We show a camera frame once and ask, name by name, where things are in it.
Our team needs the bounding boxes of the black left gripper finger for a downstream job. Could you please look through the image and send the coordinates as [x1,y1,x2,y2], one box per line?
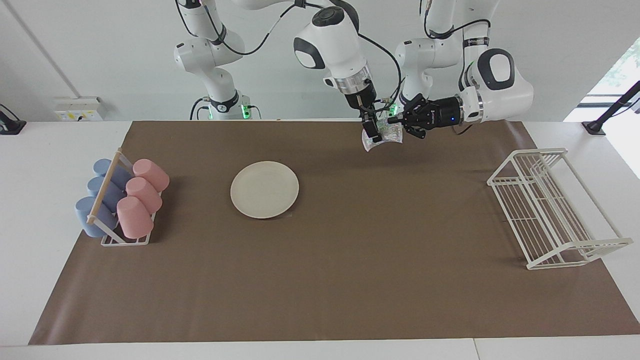
[387,116,428,140]
[400,94,428,120]

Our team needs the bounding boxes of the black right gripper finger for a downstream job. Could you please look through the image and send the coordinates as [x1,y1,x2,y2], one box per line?
[362,116,383,146]

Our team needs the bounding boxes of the cream round plate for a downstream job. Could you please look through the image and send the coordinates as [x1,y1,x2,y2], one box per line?
[230,161,300,219]

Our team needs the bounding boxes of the brown table mat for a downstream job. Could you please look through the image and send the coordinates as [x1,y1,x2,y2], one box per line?
[28,120,640,346]

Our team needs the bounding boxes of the pink plastic cup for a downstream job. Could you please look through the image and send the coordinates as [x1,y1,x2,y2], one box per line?
[125,177,163,214]
[116,196,155,239]
[132,159,170,192]

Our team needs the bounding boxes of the blue plastic cup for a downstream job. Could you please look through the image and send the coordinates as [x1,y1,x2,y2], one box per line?
[93,159,132,190]
[87,176,126,211]
[75,196,119,238]

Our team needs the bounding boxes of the black table clamp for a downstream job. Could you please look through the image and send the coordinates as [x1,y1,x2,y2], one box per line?
[0,103,27,136]

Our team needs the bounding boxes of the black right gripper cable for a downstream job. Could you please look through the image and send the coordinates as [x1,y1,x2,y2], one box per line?
[197,0,404,115]

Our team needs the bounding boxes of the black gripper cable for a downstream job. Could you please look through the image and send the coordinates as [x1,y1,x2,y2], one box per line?
[197,0,404,115]
[419,0,493,41]

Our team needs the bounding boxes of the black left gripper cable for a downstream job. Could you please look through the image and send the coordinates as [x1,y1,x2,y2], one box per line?
[419,0,493,41]

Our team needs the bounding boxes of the black base cable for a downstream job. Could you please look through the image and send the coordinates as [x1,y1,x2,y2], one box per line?
[190,97,213,121]

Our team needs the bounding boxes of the white wire dish rack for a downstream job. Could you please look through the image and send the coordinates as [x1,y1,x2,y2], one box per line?
[487,147,634,271]

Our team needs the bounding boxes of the cup rack with wooden handle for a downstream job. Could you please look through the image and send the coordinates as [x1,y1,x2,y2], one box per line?
[86,148,163,247]

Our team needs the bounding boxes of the white wall outlet box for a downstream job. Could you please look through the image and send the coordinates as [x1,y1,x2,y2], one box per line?
[54,96,106,122]

